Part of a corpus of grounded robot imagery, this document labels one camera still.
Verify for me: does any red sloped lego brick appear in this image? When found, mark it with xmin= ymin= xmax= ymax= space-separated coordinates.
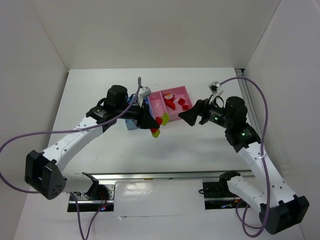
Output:
xmin=165 ymin=101 xmax=176 ymax=111

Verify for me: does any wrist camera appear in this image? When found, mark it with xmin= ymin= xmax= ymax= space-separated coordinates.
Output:
xmin=208 ymin=81 xmax=224 ymax=104
xmin=137 ymin=86 xmax=152 ymax=107

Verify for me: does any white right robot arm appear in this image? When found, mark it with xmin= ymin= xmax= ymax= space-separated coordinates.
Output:
xmin=178 ymin=96 xmax=310 ymax=235

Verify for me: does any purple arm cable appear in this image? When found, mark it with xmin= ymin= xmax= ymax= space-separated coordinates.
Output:
xmin=0 ymin=76 xmax=142 ymax=240
xmin=217 ymin=77 xmax=272 ymax=238

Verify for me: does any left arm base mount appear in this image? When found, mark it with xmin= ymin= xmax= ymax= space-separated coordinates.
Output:
xmin=74 ymin=181 xmax=116 ymax=213

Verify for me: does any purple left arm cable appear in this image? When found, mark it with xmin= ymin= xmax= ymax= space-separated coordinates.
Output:
xmin=0 ymin=76 xmax=142 ymax=240

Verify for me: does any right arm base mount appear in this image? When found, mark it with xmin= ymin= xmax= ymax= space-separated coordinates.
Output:
xmin=198 ymin=170 xmax=246 ymax=210

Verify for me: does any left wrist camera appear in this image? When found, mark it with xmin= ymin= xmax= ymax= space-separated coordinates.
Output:
xmin=137 ymin=86 xmax=152 ymax=107

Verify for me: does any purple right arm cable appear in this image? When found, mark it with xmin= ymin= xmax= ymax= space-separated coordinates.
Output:
xmin=217 ymin=77 xmax=272 ymax=238

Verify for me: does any blue container tray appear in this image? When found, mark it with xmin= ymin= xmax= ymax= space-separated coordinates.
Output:
xmin=122 ymin=93 xmax=153 ymax=130

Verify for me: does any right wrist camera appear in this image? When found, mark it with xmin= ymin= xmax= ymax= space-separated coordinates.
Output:
xmin=208 ymin=81 xmax=224 ymax=104

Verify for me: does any aluminium rail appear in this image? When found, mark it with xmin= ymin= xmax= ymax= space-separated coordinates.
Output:
xmin=82 ymin=170 xmax=253 ymax=183

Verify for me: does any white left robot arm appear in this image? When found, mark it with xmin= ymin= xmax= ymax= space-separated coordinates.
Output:
xmin=24 ymin=85 xmax=160 ymax=200

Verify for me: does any red curved lego brick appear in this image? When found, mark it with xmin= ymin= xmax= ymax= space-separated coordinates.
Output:
xmin=178 ymin=98 xmax=186 ymax=106
xmin=182 ymin=105 xmax=189 ymax=111

